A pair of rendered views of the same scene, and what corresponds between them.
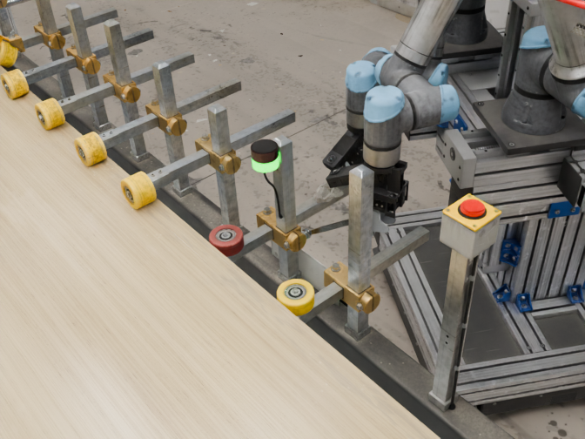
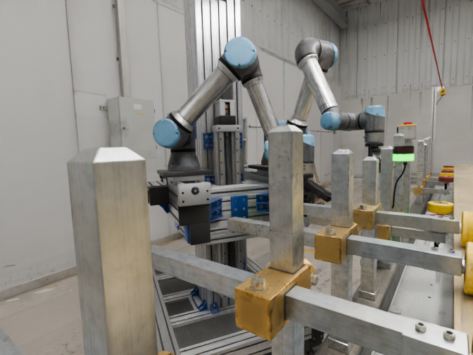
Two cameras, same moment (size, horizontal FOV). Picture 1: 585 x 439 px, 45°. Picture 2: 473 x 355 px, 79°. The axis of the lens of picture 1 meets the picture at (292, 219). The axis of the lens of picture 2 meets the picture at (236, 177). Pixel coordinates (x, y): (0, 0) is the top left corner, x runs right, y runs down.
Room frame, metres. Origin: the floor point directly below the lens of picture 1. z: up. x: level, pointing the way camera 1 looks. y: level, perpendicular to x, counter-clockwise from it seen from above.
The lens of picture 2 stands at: (2.06, 0.84, 1.14)
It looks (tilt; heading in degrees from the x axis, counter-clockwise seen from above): 6 degrees down; 255
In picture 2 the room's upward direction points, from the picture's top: 2 degrees counter-clockwise
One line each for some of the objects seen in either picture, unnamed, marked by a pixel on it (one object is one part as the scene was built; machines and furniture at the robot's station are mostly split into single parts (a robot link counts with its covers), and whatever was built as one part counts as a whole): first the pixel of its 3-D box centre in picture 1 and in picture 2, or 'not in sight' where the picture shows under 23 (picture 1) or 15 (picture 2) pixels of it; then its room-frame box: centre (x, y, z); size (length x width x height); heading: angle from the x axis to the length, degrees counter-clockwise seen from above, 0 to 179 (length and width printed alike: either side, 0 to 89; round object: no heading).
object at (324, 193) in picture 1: (326, 190); not in sight; (1.44, -0.09, 0.87); 0.09 x 0.07 x 0.02; 128
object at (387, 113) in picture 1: (385, 117); (374, 119); (1.19, -0.19, 1.24); 0.09 x 0.08 x 0.11; 108
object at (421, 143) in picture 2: not in sight; (419, 175); (0.32, -0.76, 0.91); 0.03 x 0.03 x 0.48; 38
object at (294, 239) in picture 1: (280, 230); (385, 227); (1.32, 0.03, 0.85); 0.13 x 0.06 x 0.05; 38
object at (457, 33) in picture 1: (463, 17); (183, 159); (1.95, -0.53, 1.09); 0.15 x 0.15 x 0.10
